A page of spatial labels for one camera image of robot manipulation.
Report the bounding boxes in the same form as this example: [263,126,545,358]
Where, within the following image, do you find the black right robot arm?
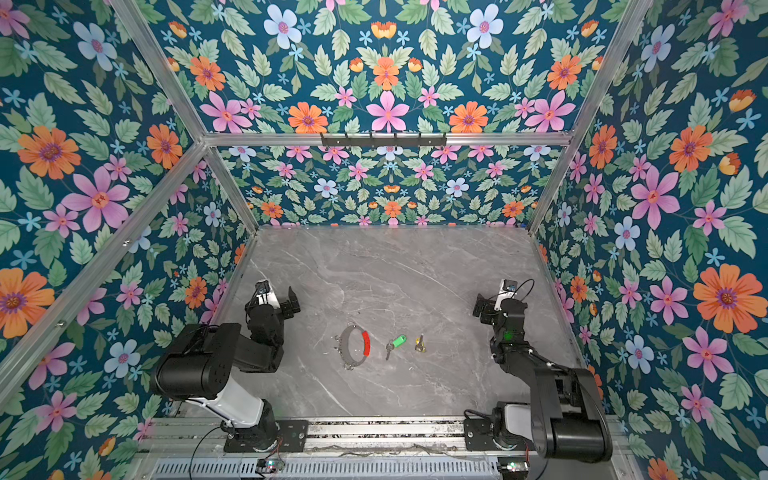
[473,294,613,463]

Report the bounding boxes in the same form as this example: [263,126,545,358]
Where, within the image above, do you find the yellow capped key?
[414,334,426,353]

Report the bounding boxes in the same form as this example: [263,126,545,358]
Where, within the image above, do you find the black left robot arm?
[150,280,301,449]

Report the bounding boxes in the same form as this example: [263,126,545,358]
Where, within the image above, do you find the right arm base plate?
[463,410,532,451]

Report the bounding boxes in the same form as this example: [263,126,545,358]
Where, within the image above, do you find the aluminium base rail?
[137,416,631,457]

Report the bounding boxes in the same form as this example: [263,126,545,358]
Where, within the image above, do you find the white ventilation grille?
[151,457,501,479]

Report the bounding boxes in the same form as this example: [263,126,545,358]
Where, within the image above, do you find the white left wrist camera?
[253,280,271,305]

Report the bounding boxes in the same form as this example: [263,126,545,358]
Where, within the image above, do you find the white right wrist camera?
[494,279,519,310]

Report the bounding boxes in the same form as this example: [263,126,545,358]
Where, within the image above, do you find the black hook rail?
[320,133,448,148]

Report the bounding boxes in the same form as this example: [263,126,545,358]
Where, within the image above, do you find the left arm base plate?
[223,420,309,454]

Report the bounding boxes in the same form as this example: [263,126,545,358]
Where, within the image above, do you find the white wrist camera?
[494,279,519,310]
[253,280,271,305]

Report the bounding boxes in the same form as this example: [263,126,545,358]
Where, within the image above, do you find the silver keyring with keys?
[333,323,371,371]

